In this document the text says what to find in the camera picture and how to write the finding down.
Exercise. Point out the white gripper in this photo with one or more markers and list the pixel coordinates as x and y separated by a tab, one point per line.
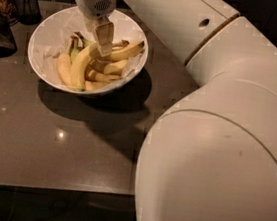
95	4

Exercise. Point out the large front yellow banana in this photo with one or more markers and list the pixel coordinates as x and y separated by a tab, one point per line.
79	65

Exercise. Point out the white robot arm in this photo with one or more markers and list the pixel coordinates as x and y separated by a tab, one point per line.
212	156

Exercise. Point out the top right yellow banana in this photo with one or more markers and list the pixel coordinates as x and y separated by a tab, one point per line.
131	50

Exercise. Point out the greenish banana behind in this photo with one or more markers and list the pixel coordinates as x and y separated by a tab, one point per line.
79	43

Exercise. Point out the middle yellow banana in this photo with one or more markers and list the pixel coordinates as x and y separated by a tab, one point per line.
110	68

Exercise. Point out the white bowl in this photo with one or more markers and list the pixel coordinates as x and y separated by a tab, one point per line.
54	28

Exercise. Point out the lower yellow banana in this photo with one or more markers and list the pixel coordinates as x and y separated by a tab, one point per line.
96	76

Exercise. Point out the left yellow banana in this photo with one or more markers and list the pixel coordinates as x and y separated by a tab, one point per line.
64	63

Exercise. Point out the white paper bowl liner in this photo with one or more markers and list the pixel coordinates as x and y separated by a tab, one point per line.
51	44

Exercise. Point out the bottom yellow banana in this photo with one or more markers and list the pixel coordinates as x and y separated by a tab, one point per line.
92	86

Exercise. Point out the black mesh cup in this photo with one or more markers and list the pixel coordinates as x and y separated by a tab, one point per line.
28	11

